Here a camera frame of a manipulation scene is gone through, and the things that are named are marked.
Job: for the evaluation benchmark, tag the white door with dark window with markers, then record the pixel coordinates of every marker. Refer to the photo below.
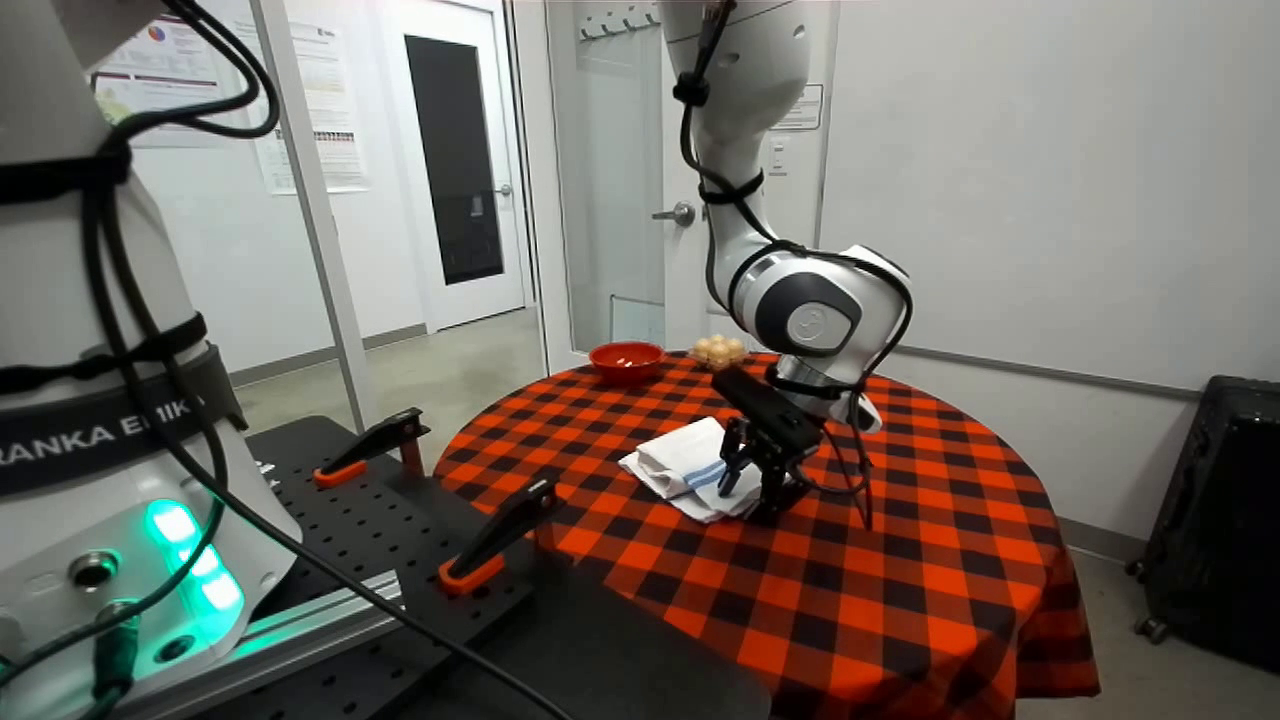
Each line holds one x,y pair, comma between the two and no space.
462,162

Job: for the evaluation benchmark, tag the tray of beige eggs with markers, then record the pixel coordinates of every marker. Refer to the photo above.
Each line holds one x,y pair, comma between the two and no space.
719,353

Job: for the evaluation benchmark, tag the aluminium rail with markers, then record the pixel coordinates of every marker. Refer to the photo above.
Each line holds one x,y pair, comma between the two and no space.
321,620

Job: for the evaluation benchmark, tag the black suitcase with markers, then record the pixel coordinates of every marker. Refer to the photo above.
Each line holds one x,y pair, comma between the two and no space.
1222,520

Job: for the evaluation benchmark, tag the white partition post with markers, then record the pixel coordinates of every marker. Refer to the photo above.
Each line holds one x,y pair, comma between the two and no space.
308,186

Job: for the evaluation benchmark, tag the black perforated base board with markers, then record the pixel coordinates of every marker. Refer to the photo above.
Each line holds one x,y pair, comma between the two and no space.
387,547

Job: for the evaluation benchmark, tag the white wall sign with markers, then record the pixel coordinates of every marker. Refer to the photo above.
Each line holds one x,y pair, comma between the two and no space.
812,113

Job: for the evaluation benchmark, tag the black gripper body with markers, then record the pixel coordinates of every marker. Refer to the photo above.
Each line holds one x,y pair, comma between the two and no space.
767,405

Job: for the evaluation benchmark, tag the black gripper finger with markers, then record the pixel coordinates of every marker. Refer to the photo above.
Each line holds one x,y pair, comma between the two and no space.
776,489
736,460

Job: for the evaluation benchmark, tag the black clamp with orange tip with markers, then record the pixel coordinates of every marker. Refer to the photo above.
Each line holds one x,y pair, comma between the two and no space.
382,437
507,524

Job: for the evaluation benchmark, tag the large wall whiteboard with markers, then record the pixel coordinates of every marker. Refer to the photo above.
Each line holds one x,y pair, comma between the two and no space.
1066,173

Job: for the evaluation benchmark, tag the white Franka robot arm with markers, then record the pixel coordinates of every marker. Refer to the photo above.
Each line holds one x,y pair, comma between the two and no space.
81,264

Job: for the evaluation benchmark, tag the red black checked tablecloth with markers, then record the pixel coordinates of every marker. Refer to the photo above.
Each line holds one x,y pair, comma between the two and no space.
907,574

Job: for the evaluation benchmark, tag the red bowl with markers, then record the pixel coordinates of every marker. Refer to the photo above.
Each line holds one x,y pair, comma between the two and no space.
624,361

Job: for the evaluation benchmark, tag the coat hook rack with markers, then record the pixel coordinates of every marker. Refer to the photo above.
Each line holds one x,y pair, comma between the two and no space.
622,23

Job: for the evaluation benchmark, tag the paper notice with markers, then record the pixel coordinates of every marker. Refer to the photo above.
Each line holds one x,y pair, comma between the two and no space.
326,93
173,65

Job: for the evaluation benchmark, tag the white towel with blue stripes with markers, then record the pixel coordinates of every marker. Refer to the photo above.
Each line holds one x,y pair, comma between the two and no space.
680,460

